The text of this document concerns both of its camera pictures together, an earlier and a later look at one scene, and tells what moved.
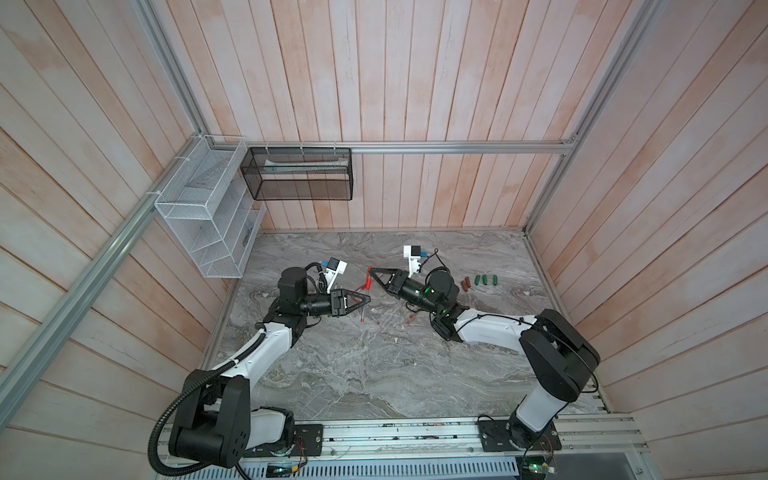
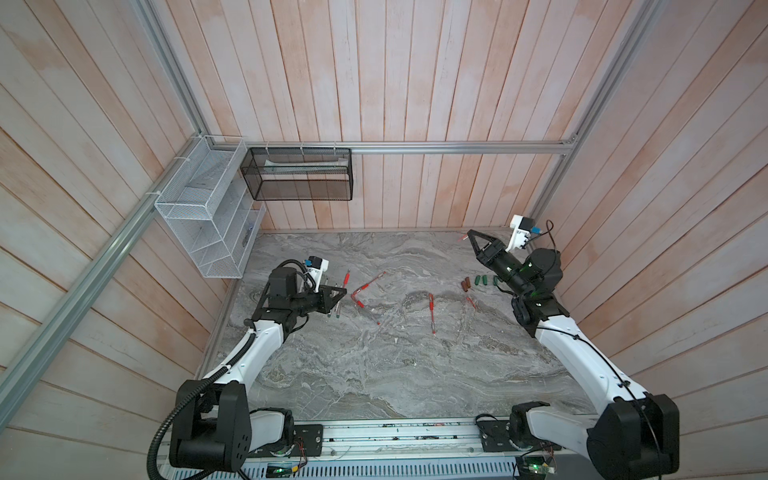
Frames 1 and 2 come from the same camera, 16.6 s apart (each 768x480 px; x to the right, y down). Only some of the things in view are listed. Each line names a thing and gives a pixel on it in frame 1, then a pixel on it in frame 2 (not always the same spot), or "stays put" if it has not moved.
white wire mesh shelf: [209, 205] stays put
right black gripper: [397, 283] -> [491, 254]
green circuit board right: [534, 467] stays put
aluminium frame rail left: [23, 371] stays put
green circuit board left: [281, 470] stays put
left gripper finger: [358, 296] -> [338, 288]
